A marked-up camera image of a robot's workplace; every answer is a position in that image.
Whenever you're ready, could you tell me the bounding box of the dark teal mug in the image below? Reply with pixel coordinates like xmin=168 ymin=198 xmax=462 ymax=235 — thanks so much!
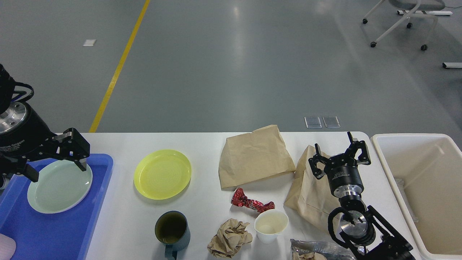
xmin=155 ymin=211 xmax=191 ymax=260

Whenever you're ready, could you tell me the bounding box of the white office chair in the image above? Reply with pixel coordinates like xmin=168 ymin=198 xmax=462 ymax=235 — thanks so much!
xmin=370 ymin=0 xmax=446 ymax=51

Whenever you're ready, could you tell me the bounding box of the clear plastic bag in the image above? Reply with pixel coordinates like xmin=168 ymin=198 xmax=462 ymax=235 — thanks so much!
xmin=290 ymin=239 xmax=355 ymax=260

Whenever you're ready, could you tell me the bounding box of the red foil wrapper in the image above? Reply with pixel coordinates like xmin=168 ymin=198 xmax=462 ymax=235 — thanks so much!
xmin=231 ymin=187 xmax=275 ymax=213

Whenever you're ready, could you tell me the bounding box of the crumpled brown paper ball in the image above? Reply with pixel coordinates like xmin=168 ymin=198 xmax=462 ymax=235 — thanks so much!
xmin=207 ymin=218 xmax=253 ymax=259

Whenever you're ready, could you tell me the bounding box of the clear floor plate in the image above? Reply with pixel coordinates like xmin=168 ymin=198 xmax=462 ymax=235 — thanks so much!
xmin=322 ymin=116 xmax=341 ymax=128
xmin=305 ymin=116 xmax=322 ymax=129

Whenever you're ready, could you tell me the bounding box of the pink mug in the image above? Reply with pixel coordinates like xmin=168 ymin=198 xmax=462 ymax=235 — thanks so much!
xmin=0 ymin=234 xmax=16 ymax=260

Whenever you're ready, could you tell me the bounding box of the beige plastic bin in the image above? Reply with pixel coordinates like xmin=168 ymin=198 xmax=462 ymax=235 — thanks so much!
xmin=371 ymin=133 xmax=462 ymax=260

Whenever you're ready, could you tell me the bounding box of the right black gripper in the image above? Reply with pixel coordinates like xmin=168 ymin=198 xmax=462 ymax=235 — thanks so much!
xmin=308 ymin=132 xmax=371 ymax=199

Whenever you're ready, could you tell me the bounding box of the paper bag under gripper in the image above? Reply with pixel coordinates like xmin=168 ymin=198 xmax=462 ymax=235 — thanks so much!
xmin=284 ymin=145 xmax=340 ymax=233

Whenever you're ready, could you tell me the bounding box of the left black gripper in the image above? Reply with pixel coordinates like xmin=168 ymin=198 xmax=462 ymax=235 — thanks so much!
xmin=0 ymin=101 xmax=90 ymax=182

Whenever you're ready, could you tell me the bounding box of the right clear floor plate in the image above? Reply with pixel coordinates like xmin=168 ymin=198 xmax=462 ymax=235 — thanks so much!
xmin=322 ymin=116 xmax=341 ymax=128

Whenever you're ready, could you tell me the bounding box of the white paper cup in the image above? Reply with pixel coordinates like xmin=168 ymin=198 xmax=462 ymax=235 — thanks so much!
xmin=254 ymin=209 xmax=289 ymax=244

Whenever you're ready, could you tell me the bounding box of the yellow plastic plate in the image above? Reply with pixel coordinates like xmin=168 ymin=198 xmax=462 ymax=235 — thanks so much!
xmin=134 ymin=149 xmax=192 ymax=200

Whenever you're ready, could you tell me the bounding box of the left clear floor plate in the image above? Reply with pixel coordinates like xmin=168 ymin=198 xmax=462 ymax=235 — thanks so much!
xmin=305 ymin=116 xmax=322 ymax=129

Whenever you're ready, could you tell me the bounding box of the blue plastic tray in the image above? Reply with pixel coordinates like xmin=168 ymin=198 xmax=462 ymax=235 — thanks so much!
xmin=0 ymin=153 xmax=113 ymax=260

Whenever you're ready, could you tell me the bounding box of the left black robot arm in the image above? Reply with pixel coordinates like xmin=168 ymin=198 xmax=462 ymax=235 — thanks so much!
xmin=0 ymin=66 xmax=90 ymax=184

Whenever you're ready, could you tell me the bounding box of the white floor rail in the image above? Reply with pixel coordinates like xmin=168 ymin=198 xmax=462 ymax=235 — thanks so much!
xmin=442 ymin=62 xmax=462 ymax=69

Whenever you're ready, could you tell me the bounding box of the large flat paper bag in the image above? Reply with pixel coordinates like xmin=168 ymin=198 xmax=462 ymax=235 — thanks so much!
xmin=218 ymin=125 xmax=296 ymax=189

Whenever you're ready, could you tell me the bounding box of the pale green plate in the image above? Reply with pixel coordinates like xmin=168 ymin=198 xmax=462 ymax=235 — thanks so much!
xmin=27 ymin=161 xmax=93 ymax=214

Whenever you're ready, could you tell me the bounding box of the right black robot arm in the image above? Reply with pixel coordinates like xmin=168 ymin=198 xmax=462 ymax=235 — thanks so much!
xmin=308 ymin=132 xmax=415 ymax=260

